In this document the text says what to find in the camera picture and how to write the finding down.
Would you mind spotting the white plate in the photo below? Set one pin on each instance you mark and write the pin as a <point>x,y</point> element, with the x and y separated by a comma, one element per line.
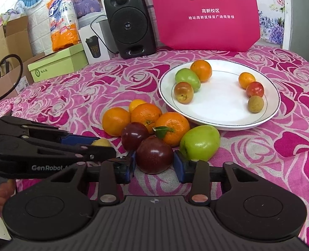
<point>219,104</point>

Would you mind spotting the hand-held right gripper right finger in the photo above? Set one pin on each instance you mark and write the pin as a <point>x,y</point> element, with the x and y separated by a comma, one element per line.
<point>179,167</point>

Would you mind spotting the person's left hand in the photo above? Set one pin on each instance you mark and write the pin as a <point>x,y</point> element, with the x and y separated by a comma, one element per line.
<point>2,193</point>

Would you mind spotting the pink rose printed blanket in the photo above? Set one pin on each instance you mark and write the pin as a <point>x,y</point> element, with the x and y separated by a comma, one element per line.
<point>274,162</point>

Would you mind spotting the small red jujube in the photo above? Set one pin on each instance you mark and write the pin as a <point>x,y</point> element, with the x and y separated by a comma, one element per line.
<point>255,89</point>

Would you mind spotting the orange paper cup pack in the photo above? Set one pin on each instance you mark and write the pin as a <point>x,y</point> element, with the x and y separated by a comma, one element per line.
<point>62,23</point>

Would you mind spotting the tan longan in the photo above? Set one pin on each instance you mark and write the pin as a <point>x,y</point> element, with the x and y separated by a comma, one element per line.
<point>101,143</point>
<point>255,104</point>

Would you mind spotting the pink tote bag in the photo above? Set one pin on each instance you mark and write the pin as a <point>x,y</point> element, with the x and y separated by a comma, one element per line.
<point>204,31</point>

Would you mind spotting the tangerine with green leaf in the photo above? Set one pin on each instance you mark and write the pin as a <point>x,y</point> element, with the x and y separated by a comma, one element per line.
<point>172,128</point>

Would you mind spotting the cardboard box with label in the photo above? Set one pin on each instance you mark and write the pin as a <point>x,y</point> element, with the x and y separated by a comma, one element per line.
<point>10,81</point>

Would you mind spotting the floral wall sticker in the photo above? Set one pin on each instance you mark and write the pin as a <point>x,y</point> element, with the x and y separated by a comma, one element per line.
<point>272,21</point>

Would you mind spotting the large orange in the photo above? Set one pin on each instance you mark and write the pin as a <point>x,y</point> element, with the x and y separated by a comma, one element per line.
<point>116,121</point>
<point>201,70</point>

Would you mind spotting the open cardboard box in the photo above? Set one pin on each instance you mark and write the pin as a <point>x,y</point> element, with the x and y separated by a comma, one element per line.
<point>8,41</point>

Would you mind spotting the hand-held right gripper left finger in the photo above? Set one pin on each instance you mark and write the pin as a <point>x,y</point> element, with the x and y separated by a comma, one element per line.
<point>130,167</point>

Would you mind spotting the white box with cup print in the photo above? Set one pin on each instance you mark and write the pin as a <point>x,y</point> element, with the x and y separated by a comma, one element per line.
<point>94,47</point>

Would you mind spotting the bedding wall poster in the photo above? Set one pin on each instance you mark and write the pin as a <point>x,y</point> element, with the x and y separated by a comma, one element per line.
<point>89,2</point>

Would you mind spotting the small orange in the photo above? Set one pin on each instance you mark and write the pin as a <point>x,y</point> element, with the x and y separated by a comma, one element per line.
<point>246,80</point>
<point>136,104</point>

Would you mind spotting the red green jujube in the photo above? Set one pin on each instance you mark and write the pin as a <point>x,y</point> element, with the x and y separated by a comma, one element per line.
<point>183,92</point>

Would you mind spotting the green apple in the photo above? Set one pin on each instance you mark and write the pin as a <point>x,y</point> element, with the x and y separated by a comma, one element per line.
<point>200,142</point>
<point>187,79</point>

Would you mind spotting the dark red plum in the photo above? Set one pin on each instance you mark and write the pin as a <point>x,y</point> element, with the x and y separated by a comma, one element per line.
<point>134,136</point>
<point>154,158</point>

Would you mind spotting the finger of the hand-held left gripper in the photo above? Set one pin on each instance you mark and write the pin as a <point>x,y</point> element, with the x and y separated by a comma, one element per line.
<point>91,153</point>
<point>78,140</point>

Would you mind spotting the black speaker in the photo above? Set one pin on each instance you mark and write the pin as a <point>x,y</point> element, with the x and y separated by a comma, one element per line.
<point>129,23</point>

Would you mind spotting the green shoe box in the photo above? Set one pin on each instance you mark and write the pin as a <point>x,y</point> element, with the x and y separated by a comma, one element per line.
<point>57,62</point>

